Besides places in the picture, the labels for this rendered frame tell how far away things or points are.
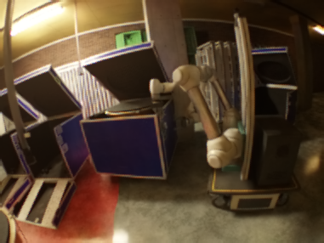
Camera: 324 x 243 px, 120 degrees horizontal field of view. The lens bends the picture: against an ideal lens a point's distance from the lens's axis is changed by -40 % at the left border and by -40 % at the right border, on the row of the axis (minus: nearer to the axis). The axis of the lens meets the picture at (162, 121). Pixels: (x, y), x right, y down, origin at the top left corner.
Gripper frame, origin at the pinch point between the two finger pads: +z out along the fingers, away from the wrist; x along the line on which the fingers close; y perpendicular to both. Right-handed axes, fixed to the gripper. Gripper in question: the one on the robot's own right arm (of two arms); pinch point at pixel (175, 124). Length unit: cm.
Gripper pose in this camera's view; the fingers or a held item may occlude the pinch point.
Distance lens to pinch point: 176.2
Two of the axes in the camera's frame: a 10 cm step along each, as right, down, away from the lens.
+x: 1.3, 9.5, 2.8
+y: 3.6, 2.2, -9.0
